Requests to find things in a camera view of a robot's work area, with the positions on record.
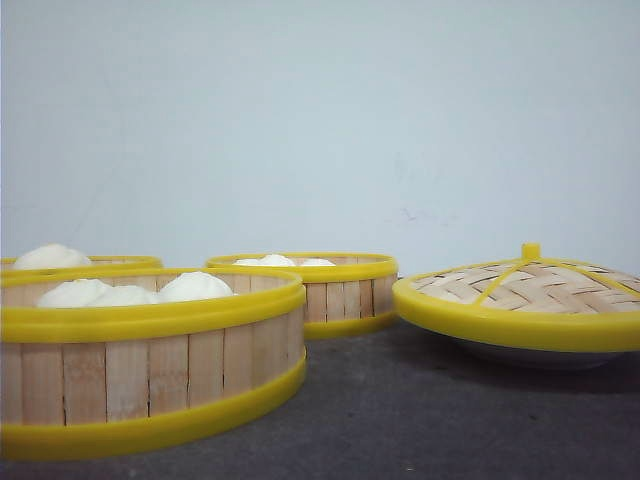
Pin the woven bamboo steamer lid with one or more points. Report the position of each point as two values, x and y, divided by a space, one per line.
530 302

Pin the white bun basket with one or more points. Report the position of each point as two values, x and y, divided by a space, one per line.
316 262
51 256
271 260

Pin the white bun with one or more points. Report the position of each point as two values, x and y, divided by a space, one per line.
193 286
125 295
71 294

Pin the white shallow plate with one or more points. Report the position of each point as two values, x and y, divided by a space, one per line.
538 359

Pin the white bun front middle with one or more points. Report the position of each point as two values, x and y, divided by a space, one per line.
125 295

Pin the white bun rear basket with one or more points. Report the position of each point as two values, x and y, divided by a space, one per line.
51 256

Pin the bamboo steamer basket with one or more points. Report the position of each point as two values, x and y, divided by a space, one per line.
353 297
90 382
109 261

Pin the white bun middle basket left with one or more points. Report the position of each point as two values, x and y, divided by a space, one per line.
271 260

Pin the white bun front right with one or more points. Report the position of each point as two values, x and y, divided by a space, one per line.
193 286

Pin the white bun front left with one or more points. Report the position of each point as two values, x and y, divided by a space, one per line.
71 294

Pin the white bun middle basket right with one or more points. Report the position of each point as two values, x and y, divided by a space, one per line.
316 262

